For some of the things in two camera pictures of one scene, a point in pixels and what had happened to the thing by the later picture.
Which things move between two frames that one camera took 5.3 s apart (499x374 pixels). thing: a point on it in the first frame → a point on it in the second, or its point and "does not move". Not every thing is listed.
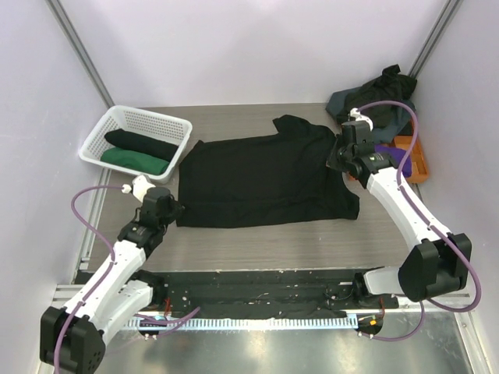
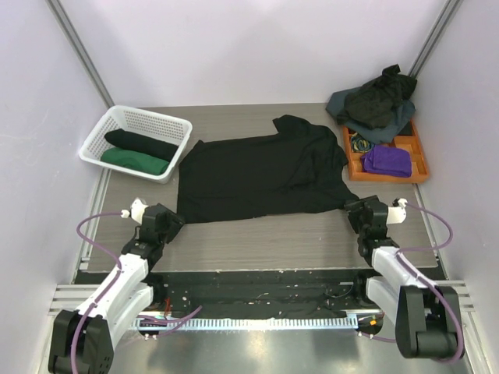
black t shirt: (278, 177) does not move
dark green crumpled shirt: (391, 86) does not move
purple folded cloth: (397, 155) does not move
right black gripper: (339, 154) → (357, 208)
